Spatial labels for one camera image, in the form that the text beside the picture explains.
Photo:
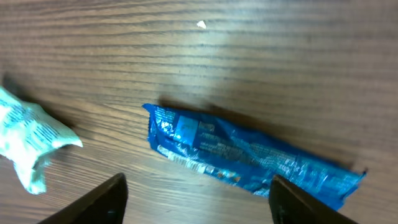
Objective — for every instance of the teal tissue packet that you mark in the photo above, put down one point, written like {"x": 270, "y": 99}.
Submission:
{"x": 28, "y": 137}

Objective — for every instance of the small white crumb centre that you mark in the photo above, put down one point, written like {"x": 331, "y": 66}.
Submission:
{"x": 201, "y": 24}

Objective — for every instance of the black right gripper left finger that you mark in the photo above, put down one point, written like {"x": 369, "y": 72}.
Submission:
{"x": 106, "y": 204}

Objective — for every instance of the blue snack wrapper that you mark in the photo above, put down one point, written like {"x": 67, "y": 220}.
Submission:
{"x": 244, "y": 157}

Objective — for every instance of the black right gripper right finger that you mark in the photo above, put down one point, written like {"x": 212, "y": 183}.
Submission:
{"x": 289, "y": 204}

